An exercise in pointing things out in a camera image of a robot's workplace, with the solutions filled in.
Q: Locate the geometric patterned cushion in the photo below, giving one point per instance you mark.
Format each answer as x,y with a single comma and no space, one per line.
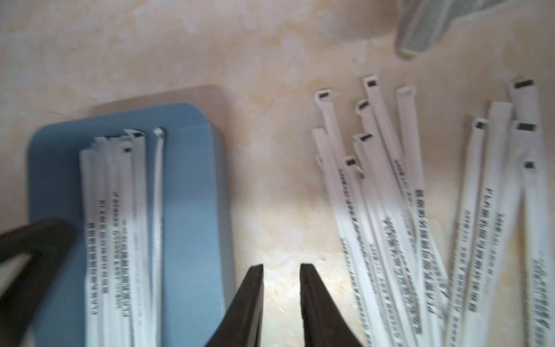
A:
423,23

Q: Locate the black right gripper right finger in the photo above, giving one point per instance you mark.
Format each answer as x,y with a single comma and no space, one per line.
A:
323,323

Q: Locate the blue storage box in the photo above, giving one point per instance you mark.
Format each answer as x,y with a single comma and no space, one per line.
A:
198,276

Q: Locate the white straw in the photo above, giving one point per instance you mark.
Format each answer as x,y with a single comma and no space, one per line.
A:
497,134
389,134
539,275
157,261
139,141
375,330
119,324
383,198
434,293
93,321
461,257

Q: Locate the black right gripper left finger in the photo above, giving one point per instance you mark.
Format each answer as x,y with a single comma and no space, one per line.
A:
242,324

